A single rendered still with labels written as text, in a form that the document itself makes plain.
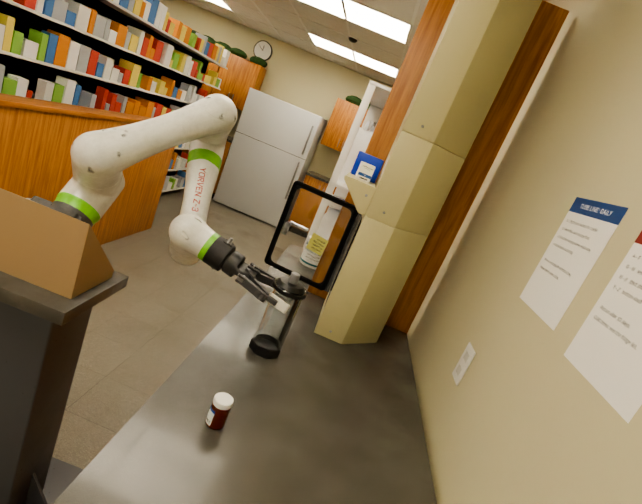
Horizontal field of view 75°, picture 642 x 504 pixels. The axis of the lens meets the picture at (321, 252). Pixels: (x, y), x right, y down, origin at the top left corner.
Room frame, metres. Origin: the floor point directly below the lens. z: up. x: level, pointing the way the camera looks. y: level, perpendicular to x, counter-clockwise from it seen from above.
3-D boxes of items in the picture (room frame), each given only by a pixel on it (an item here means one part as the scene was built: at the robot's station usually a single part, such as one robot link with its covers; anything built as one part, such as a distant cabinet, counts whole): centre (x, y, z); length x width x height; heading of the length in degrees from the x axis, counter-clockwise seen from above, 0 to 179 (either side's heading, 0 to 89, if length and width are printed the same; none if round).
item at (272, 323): (1.17, 0.04, 1.06); 0.11 x 0.11 x 0.21
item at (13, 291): (1.10, 0.72, 0.92); 0.32 x 0.32 x 0.04; 1
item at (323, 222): (1.75, 0.07, 1.19); 0.30 x 0.01 x 0.40; 81
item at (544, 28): (1.80, -0.25, 1.64); 0.49 x 0.03 x 1.40; 88
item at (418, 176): (1.57, -0.22, 1.32); 0.32 x 0.25 x 0.77; 178
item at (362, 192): (1.58, -0.04, 1.46); 0.32 x 0.12 x 0.10; 178
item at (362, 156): (1.65, -0.04, 1.55); 0.10 x 0.10 x 0.09; 88
